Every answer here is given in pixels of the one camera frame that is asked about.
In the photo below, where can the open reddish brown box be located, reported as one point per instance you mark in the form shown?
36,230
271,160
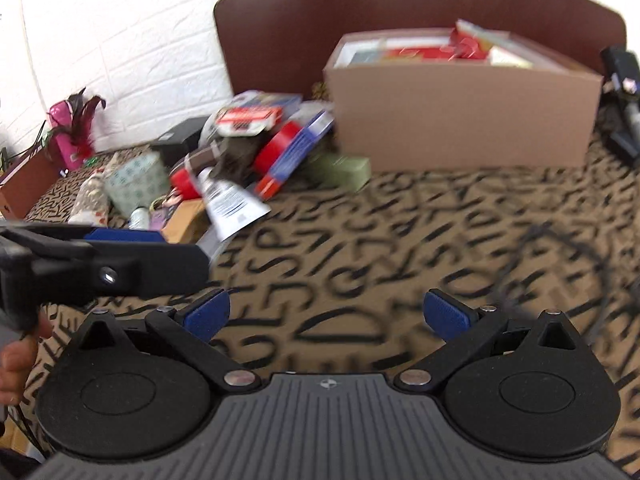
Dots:
27,185

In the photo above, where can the patterned teal roll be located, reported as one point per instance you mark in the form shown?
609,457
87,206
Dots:
137,182

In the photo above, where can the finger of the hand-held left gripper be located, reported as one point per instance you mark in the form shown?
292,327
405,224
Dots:
160,267
122,235

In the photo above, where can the red tape roll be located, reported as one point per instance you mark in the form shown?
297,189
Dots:
275,147

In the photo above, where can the black device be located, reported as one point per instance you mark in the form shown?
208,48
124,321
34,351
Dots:
622,100

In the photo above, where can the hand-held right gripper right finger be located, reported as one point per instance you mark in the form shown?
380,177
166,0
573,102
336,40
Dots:
445,312

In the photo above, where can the blue and red flat box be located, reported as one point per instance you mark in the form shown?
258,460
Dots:
300,152

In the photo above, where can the black box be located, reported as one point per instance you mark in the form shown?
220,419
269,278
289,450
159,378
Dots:
182,137

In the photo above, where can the tan cardboard box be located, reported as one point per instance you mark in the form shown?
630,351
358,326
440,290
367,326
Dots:
185,220

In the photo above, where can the red label blister pack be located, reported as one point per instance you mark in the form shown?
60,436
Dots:
245,117

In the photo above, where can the dark brown headboard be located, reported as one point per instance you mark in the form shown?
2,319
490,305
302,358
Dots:
280,45

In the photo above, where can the person's left hand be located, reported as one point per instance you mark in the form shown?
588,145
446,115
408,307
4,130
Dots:
15,370

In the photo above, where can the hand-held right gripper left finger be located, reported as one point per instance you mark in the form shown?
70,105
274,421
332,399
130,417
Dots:
206,312

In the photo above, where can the letter print blanket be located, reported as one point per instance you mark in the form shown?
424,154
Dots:
360,265

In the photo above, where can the olive green box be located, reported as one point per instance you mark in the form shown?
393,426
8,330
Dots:
340,170

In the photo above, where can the dark brown packet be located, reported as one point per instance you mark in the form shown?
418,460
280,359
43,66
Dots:
225,157

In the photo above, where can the speckled clear bag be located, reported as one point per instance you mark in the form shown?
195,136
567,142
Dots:
90,200

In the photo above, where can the brown cardboard box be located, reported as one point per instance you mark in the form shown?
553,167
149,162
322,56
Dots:
465,115

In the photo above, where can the white squeeze tube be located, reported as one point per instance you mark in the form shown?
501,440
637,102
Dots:
231,205

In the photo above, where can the small red packet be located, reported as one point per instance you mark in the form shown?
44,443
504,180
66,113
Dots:
184,184

